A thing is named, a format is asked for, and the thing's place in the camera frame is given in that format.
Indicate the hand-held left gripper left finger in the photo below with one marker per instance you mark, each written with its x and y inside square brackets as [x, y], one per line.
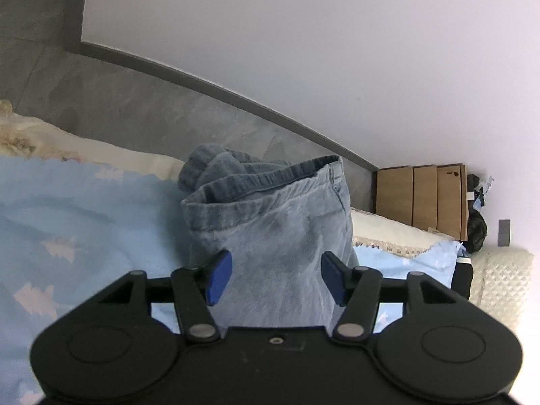
[219, 277]

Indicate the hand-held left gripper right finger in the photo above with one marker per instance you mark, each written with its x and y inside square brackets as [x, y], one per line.
[332, 279]

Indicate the blue denim jeans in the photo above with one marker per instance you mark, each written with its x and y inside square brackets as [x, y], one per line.
[270, 228]

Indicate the wooden nightstand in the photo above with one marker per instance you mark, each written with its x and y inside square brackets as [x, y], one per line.
[422, 198]

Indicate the black bolster pillow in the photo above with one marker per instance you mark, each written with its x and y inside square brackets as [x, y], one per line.
[463, 278]

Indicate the light blue tree-print bed sheet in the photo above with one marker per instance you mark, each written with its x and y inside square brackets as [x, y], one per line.
[84, 219]

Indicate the cream mattress with lace trim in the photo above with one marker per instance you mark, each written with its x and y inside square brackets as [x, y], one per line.
[126, 156]

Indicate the black cloth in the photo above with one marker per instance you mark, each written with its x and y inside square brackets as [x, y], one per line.
[476, 228]

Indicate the cream quilted headboard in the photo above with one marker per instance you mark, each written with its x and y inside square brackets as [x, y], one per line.
[502, 278]

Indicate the white and blue patterned bag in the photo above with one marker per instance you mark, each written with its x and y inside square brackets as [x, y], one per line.
[484, 192]

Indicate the grey wall plate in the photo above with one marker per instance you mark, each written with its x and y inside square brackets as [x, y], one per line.
[504, 233]

